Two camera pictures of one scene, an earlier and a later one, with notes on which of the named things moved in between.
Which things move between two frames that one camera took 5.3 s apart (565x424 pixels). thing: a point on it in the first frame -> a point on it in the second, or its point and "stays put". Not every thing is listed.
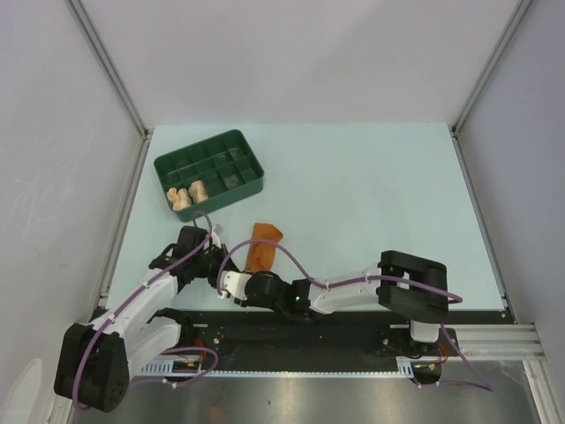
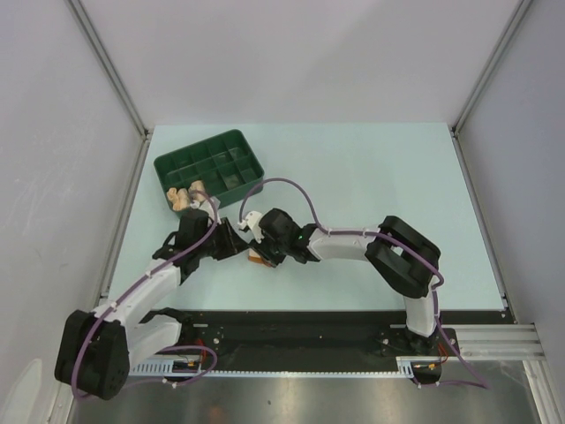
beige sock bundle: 198,191 stays put
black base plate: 287,340 stays put
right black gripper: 243,303 -> 261,250
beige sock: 179,200 stays put
